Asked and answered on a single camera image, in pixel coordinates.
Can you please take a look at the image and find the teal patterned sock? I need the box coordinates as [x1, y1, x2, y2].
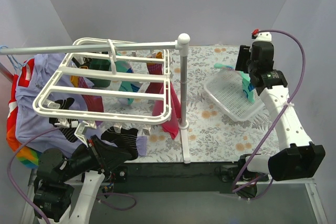
[214, 63, 255, 103]

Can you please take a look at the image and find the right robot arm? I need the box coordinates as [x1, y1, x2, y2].
[235, 41, 326, 181]

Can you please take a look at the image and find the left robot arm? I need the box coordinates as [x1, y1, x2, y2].
[33, 135, 134, 223]

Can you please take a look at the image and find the white sock drying hanger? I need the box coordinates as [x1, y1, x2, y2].
[29, 39, 177, 125]

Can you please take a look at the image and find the white plastic basket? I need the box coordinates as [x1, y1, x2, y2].
[204, 69, 264, 122]

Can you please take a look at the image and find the red rainbow garment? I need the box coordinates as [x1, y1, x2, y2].
[6, 59, 41, 169]

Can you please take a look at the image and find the grey clothes rack stand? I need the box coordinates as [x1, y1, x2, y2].
[1, 33, 191, 164]

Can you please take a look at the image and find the floral table mat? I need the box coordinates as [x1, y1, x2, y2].
[103, 45, 279, 163]

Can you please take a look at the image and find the pink sock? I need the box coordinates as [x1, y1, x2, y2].
[152, 81, 182, 140]

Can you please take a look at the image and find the lavender shirt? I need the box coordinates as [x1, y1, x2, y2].
[14, 53, 148, 156]

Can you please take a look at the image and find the yellow orange sock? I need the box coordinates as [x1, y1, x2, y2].
[70, 76, 80, 88]

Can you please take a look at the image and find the dark green sock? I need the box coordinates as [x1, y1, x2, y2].
[89, 52, 112, 88]

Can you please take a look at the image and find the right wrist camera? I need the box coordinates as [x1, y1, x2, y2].
[251, 29, 272, 42]

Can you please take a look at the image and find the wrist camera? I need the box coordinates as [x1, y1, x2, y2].
[74, 121, 89, 147]
[251, 29, 272, 42]

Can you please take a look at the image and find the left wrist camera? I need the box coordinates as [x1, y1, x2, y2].
[74, 121, 89, 147]

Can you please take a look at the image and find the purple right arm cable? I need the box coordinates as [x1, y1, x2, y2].
[232, 29, 307, 200]

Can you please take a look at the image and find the blue wire hanger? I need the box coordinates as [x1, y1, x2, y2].
[6, 55, 23, 72]

